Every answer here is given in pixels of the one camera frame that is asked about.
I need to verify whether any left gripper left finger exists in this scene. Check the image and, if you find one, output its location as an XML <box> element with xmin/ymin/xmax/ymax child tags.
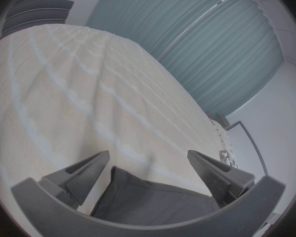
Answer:
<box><xmin>41</xmin><ymin>150</ymin><xmax>110</xmax><ymax>209</ymax></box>

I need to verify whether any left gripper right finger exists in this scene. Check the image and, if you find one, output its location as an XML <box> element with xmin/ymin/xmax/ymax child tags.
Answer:
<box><xmin>187</xmin><ymin>150</ymin><xmax>256</xmax><ymax>206</ymax></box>

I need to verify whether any black T-shirt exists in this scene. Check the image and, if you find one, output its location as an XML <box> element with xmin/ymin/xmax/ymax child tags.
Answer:
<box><xmin>90</xmin><ymin>166</ymin><xmax>220</xmax><ymax>225</ymax></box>

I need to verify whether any pile of clothes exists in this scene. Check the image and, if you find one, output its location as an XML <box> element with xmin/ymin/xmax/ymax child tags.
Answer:
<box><xmin>218</xmin><ymin>150</ymin><xmax>238</xmax><ymax>168</ymax></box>

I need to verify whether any bed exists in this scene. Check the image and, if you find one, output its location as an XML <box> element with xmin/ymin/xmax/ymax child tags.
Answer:
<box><xmin>0</xmin><ymin>24</ymin><xmax>269</xmax><ymax>218</ymax></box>

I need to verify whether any white printed pillow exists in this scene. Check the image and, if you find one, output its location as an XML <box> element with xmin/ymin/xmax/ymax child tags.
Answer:
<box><xmin>210</xmin><ymin>119</ymin><xmax>235</xmax><ymax>157</ymax></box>

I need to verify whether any grey bedside table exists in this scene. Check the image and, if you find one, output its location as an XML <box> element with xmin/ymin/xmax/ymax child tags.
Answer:
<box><xmin>206</xmin><ymin>111</ymin><xmax>230</xmax><ymax>128</ymax></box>

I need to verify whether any blue-green curtain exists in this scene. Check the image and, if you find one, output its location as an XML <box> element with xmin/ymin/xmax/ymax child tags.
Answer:
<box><xmin>157</xmin><ymin>0</ymin><xmax>285</xmax><ymax>118</ymax></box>
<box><xmin>85</xmin><ymin>0</ymin><xmax>240</xmax><ymax>60</ymax></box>

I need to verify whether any black chest of drawers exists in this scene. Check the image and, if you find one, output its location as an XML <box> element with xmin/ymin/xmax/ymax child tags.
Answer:
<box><xmin>2</xmin><ymin>0</ymin><xmax>75</xmax><ymax>36</ymax></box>

